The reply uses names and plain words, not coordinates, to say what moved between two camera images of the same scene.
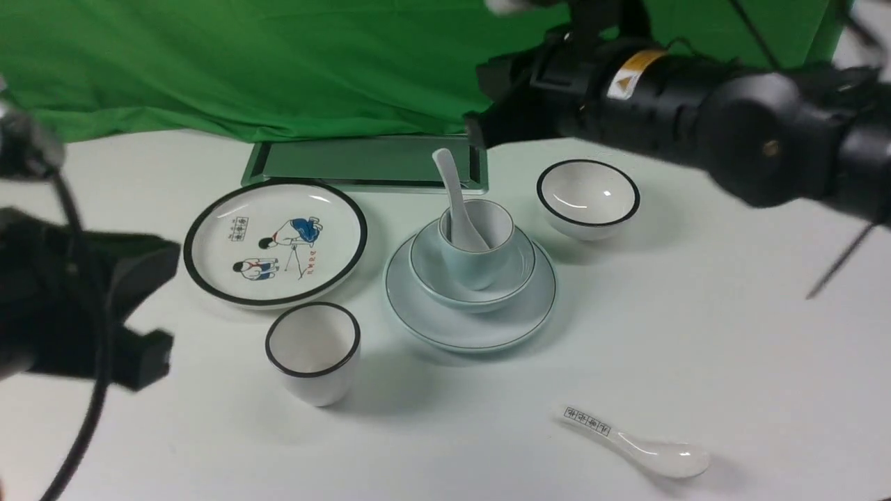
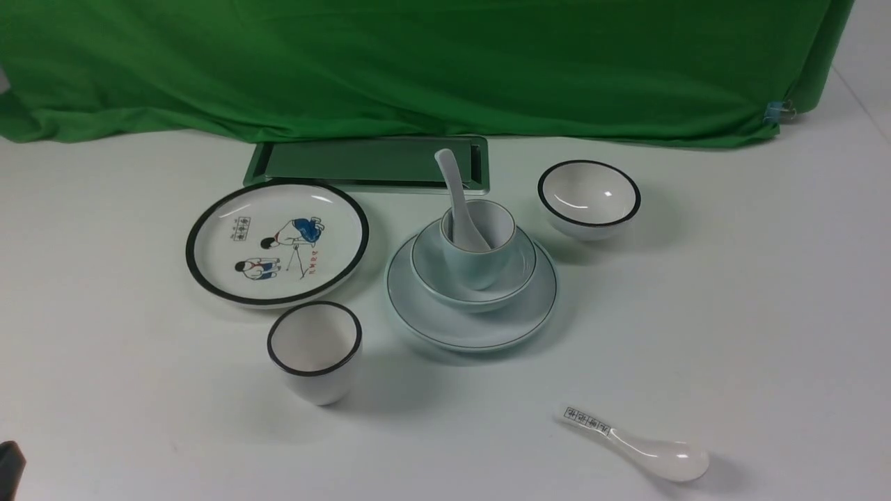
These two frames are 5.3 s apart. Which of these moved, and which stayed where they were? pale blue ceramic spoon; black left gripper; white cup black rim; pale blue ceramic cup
Moved: black left gripper
Stayed: white cup black rim; pale blue ceramic cup; pale blue ceramic spoon
